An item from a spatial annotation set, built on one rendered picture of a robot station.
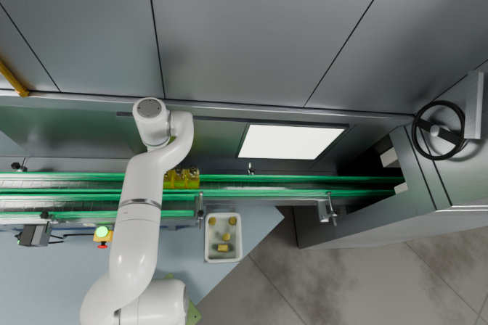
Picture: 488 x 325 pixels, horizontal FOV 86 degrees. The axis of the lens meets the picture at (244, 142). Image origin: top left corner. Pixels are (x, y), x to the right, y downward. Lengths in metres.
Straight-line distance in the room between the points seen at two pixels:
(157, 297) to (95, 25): 0.64
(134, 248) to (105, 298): 0.13
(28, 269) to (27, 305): 0.16
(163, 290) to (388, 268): 2.42
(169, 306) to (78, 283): 1.01
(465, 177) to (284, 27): 0.77
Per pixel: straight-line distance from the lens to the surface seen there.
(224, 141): 1.13
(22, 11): 0.82
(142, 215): 0.60
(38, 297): 1.73
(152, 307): 0.70
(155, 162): 0.66
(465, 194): 1.14
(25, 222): 1.48
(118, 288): 0.61
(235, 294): 2.36
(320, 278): 2.56
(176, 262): 1.58
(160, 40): 0.76
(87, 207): 1.40
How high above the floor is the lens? 2.33
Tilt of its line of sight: 61 degrees down
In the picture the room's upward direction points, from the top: 21 degrees clockwise
